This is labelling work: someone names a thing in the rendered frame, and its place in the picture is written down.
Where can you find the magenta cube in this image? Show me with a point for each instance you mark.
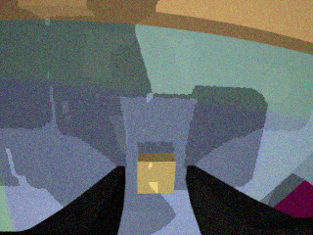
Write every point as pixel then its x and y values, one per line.
pixel 299 202

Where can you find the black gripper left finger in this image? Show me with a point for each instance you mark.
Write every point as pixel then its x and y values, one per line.
pixel 97 211

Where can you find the yellow block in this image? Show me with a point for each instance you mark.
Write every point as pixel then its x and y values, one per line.
pixel 156 173

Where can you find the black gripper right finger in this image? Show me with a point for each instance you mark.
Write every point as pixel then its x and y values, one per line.
pixel 220 209

